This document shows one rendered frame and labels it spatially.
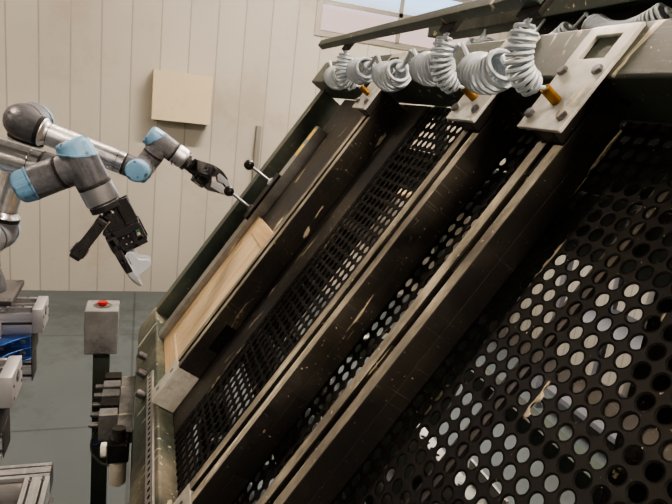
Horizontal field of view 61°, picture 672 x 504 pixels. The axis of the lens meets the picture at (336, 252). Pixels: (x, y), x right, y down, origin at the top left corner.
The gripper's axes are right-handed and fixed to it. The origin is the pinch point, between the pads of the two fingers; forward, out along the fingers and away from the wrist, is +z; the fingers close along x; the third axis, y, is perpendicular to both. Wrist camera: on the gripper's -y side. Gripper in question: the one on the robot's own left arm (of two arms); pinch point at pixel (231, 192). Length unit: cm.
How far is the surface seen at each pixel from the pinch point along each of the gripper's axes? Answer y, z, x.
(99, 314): 28, -11, 61
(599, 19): -112, 30, -61
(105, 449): -25, 5, 93
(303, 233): -61, 10, 15
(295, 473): -123, 6, 67
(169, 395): -41, 8, 71
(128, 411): -8, 9, 83
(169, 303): 28, 10, 44
